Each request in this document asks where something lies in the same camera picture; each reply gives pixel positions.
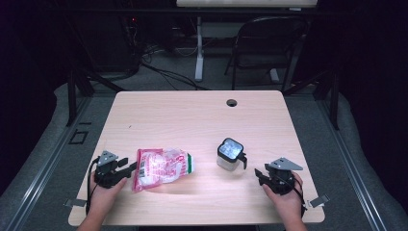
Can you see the clear jar with black lid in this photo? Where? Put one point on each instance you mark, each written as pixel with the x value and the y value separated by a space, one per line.
pixel 229 152

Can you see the person's left hand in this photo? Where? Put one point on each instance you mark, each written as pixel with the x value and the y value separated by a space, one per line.
pixel 102 197

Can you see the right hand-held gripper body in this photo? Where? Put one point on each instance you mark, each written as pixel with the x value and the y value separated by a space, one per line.
pixel 282 179

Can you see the person's right hand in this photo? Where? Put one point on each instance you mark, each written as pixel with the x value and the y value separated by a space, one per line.
pixel 288 205

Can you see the grey metal table bracket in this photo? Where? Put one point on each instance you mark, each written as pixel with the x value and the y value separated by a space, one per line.
pixel 319 201
pixel 75 202

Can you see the black frame post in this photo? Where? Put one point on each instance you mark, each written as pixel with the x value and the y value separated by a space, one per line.
pixel 71 99

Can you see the red and white plastic bag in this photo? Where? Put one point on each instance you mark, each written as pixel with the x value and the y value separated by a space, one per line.
pixel 162 168

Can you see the black curtain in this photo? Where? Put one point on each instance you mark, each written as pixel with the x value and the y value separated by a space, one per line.
pixel 378 80
pixel 22 80

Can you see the white desk leg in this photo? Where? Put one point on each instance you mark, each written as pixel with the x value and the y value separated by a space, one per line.
pixel 199 54

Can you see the white desk top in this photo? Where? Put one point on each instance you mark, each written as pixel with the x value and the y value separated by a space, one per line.
pixel 247 3

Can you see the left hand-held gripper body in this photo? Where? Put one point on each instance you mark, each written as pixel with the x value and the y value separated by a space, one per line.
pixel 107 174

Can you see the black folding chair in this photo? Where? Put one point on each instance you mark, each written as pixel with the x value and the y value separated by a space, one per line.
pixel 266 59

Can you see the aluminium floor rail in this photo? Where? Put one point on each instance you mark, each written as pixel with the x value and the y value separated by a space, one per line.
pixel 349 166
pixel 45 166

